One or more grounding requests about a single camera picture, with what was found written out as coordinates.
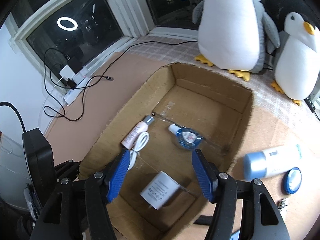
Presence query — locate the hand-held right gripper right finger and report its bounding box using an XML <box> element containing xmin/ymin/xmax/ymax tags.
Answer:
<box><xmin>191</xmin><ymin>149</ymin><xmax>290</xmax><ymax>240</ymax></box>

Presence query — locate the white power strip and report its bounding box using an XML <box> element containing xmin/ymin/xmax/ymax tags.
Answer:
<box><xmin>64</xmin><ymin>66</ymin><xmax>97</xmax><ymax>105</ymax></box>

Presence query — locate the small penguin plush toy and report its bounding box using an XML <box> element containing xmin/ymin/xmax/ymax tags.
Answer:
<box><xmin>271</xmin><ymin>12</ymin><xmax>320</xmax><ymax>105</ymax></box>

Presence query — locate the blue round tin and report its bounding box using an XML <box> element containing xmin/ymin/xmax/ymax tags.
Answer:
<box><xmin>283</xmin><ymin>167</ymin><xmax>302</xmax><ymax>195</ymax></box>

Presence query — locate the white charger adapter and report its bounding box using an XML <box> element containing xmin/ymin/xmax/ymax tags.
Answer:
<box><xmin>139</xmin><ymin>171</ymin><xmax>181</xmax><ymax>210</ymax></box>

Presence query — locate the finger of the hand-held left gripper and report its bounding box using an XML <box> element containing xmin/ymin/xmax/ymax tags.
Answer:
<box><xmin>54</xmin><ymin>159</ymin><xmax>82</xmax><ymax>181</ymax></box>

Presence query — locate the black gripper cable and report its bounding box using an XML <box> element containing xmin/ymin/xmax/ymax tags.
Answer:
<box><xmin>0</xmin><ymin>102</ymin><xmax>26</xmax><ymax>133</ymax></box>

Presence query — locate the white square charger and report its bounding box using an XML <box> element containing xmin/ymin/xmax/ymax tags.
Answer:
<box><xmin>59</xmin><ymin>66</ymin><xmax>75</xmax><ymax>78</ymax></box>

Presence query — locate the long black cable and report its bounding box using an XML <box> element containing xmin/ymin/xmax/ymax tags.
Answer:
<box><xmin>43</xmin><ymin>40</ymin><xmax>199</xmax><ymax>122</ymax></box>

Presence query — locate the black rectangular device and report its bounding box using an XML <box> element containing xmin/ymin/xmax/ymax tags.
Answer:
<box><xmin>66</xmin><ymin>54</ymin><xmax>84</xmax><ymax>68</ymax></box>

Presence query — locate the white tube with blue cap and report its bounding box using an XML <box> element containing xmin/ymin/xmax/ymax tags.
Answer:
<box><xmin>243</xmin><ymin>144</ymin><xmax>303</xmax><ymax>180</ymax></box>

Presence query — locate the small pink bottle grey cap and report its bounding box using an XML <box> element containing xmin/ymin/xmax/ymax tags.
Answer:
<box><xmin>121</xmin><ymin>115</ymin><xmax>156</xmax><ymax>149</ymax></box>

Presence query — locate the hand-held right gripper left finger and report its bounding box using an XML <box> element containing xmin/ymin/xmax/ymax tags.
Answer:
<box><xmin>30</xmin><ymin>149</ymin><xmax>132</xmax><ymax>240</ymax></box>

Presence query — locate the brown cardboard box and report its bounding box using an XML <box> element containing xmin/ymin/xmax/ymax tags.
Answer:
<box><xmin>79</xmin><ymin>62</ymin><xmax>254</xmax><ymax>240</ymax></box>

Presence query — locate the black inline remote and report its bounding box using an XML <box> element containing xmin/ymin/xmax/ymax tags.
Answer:
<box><xmin>304</xmin><ymin>97</ymin><xmax>316</xmax><ymax>113</ymax></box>

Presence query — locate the small clear blue bottle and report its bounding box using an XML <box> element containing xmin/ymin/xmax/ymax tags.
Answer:
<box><xmin>168</xmin><ymin>124</ymin><xmax>204</xmax><ymax>152</ymax></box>

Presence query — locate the white charging cable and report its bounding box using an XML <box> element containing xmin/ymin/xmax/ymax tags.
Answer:
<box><xmin>46</xmin><ymin>77</ymin><xmax>63</xmax><ymax>100</ymax></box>

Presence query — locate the white window frame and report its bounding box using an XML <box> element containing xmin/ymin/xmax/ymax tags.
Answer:
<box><xmin>10</xmin><ymin>0</ymin><xmax>200</xmax><ymax>55</ymax></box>

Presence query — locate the large penguin plush toy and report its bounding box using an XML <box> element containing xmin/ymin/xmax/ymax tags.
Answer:
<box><xmin>192</xmin><ymin>0</ymin><xmax>280</xmax><ymax>80</ymax></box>

